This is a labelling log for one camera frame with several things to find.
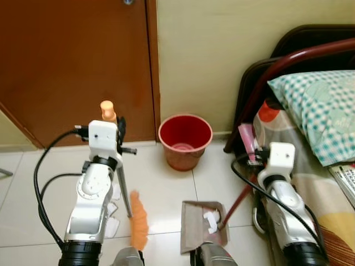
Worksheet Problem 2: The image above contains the orange broom with silver stick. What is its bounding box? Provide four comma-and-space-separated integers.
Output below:
100, 100, 150, 252

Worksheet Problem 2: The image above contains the brown dustpan with red handle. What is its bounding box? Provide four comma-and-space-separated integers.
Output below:
180, 176, 260, 255

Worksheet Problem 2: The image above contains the pink tube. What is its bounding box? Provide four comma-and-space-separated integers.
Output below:
238, 122, 259, 165

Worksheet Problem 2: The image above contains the white paper scrap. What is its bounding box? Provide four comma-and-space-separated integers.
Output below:
111, 180, 123, 202
106, 202, 119, 218
104, 217, 122, 238

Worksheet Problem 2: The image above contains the multicolour patterned bedsheet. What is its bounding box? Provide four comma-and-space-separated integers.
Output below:
252, 100, 355, 266

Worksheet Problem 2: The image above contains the red plastic bucket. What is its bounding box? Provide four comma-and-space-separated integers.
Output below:
158, 114, 214, 172

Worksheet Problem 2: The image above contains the brown wooden door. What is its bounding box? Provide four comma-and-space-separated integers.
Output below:
0, 0, 160, 149

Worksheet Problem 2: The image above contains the white crumpled paper piece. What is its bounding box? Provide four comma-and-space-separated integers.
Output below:
202, 209, 225, 234

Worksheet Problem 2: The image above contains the green checked pillow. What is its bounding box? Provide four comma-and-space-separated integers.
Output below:
267, 70, 355, 167

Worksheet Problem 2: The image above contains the printed magazine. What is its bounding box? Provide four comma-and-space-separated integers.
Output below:
328, 163, 355, 209

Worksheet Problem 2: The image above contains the grey right robot leg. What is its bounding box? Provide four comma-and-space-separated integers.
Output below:
191, 242, 240, 266

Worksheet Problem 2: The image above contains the grey robot leg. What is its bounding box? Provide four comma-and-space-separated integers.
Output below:
110, 247, 146, 266
191, 242, 240, 266

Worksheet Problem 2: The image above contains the grey left robot leg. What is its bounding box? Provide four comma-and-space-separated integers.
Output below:
110, 247, 146, 266

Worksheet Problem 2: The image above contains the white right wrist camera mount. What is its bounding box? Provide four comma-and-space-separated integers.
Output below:
267, 142, 296, 176

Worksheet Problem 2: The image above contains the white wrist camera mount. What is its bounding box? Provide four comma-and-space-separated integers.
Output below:
267, 142, 296, 176
88, 120, 120, 160

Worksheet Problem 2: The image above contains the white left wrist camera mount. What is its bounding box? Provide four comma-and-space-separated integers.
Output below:
88, 120, 120, 160

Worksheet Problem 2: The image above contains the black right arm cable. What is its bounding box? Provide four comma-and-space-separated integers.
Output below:
231, 154, 325, 253

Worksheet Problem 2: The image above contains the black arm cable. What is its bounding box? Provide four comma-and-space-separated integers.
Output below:
33, 129, 90, 247
231, 154, 325, 253

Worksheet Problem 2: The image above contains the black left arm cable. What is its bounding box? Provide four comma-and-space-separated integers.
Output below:
33, 129, 90, 247

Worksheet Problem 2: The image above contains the dark brown bed frame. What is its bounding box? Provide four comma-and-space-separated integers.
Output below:
224, 24, 355, 155

